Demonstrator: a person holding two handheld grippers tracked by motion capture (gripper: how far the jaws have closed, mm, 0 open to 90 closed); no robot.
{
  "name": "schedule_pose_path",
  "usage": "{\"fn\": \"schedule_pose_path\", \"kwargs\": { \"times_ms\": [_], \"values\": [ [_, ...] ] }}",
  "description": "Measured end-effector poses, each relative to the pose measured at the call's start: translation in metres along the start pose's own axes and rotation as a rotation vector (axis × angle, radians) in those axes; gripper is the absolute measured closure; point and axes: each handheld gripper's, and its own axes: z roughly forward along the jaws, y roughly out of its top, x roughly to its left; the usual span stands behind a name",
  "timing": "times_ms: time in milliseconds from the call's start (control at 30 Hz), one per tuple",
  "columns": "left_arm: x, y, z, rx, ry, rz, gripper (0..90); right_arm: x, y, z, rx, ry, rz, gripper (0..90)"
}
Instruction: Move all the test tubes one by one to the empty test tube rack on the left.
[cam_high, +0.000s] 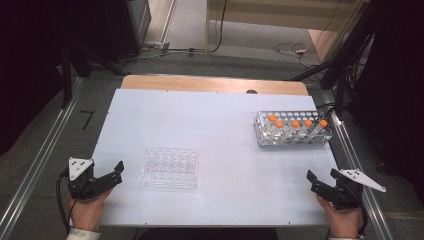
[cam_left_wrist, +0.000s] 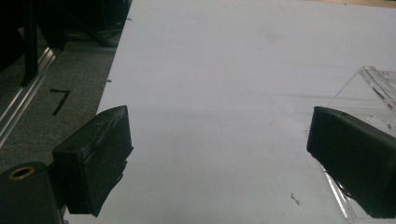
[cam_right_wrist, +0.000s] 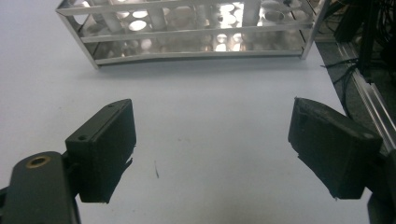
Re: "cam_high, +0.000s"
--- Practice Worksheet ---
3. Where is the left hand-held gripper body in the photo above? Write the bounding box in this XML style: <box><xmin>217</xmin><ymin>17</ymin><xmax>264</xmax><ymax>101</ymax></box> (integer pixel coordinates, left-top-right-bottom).
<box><xmin>68</xmin><ymin>157</ymin><xmax>104</xmax><ymax>201</ymax></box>

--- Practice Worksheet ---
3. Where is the person's left white sleeve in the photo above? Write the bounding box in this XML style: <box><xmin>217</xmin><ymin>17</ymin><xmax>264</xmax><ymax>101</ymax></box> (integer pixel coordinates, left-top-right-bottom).
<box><xmin>65</xmin><ymin>227</ymin><xmax>101</xmax><ymax>240</ymax></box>

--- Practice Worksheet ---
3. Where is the person's left hand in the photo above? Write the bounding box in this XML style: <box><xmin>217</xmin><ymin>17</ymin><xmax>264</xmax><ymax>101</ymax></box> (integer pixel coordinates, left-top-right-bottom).
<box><xmin>68</xmin><ymin>188</ymin><xmax>114</xmax><ymax>233</ymax></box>

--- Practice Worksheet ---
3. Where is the clear plastic well plate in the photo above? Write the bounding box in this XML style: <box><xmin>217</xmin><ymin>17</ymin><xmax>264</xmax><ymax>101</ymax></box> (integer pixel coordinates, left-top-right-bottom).
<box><xmin>141</xmin><ymin>147</ymin><xmax>200</xmax><ymax>190</ymax></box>

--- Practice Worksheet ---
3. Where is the black hanging cable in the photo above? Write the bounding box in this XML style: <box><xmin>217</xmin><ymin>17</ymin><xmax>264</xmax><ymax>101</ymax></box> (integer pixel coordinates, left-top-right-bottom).
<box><xmin>207</xmin><ymin>0</ymin><xmax>229</xmax><ymax>54</ymax></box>

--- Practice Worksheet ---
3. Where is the person's right hand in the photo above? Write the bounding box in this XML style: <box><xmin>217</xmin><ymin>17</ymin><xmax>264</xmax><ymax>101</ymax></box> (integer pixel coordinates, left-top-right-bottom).
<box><xmin>315</xmin><ymin>194</ymin><xmax>363</xmax><ymax>239</ymax></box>

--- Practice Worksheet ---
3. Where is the black metal stand with cables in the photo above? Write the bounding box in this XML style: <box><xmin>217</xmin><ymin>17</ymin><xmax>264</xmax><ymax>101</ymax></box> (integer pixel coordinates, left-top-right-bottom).
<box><xmin>283</xmin><ymin>3</ymin><xmax>376</xmax><ymax>116</ymax></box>

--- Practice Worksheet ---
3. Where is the black cabinet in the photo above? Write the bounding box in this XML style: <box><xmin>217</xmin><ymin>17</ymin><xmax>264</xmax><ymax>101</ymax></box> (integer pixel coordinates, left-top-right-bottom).
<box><xmin>101</xmin><ymin>0</ymin><xmax>152</xmax><ymax>63</ymax></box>

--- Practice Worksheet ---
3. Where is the white floor cable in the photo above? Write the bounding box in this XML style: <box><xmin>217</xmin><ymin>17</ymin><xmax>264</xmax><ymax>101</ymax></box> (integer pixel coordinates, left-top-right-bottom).
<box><xmin>273</xmin><ymin>41</ymin><xmax>316</xmax><ymax>69</ymax></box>

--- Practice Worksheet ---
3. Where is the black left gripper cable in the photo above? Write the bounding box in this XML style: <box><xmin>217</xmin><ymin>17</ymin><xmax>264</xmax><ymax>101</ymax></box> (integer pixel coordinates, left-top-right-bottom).
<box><xmin>55</xmin><ymin>168</ymin><xmax>73</xmax><ymax>235</ymax></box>

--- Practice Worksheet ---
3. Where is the aluminium floor rail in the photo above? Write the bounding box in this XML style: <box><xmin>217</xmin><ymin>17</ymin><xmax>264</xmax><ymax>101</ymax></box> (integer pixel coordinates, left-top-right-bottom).
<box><xmin>321</xmin><ymin>89</ymin><xmax>395</xmax><ymax>240</ymax></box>
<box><xmin>0</xmin><ymin>77</ymin><xmax>83</xmax><ymax>240</ymax></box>

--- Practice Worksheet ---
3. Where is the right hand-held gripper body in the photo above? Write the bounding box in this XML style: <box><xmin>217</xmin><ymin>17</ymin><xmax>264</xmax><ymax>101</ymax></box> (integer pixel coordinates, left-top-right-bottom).
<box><xmin>329</xmin><ymin>168</ymin><xmax>387</xmax><ymax>210</ymax></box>

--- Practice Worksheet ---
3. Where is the metal test tube rack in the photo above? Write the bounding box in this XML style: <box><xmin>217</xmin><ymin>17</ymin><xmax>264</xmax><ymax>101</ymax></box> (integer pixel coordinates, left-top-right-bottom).
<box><xmin>253</xmin><ymin>110</ymin><xmax>334</xmax><ymax>148</ymax></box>

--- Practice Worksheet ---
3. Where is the light wooden furniture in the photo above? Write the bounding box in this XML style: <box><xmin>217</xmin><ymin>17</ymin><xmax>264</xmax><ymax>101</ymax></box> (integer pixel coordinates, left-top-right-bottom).
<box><xmin>204</xmin><ymin>0</ymin><xmax>369</xmax><ymax>63</ymax></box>

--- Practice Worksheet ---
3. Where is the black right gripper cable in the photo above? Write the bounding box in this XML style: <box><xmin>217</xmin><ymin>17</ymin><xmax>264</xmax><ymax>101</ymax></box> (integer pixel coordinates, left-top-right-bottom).
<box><xmin>357</xmin><ymin>196</ymin><xmax>369</xmax><ymax>237</ymax></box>

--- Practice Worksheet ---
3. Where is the grey power strip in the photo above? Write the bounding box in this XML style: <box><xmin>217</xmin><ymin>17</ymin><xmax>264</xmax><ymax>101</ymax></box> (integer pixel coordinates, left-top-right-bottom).
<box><xmin>142</xmin><ymin>41</ymin><xmax>172</xmax><ymax>54</ymax></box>

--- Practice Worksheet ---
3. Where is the wooden table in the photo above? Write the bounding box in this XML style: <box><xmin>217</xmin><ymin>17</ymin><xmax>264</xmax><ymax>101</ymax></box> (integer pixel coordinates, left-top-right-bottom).
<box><xmin>120</xmin><ymin>74</ymin><xmax>310</xmax><ymax>97</ymax></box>

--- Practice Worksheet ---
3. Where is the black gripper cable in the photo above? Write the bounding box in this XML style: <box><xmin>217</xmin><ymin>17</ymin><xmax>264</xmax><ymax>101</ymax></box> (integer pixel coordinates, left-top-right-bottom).
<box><xmin>55</xmin><ymin>168</ymin><xmax>73</xmax><ymax>235</ymax></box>
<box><xmin>357</xmin><ymin>196</ymin><xmax>369</xmax><ymax>237</ymax></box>

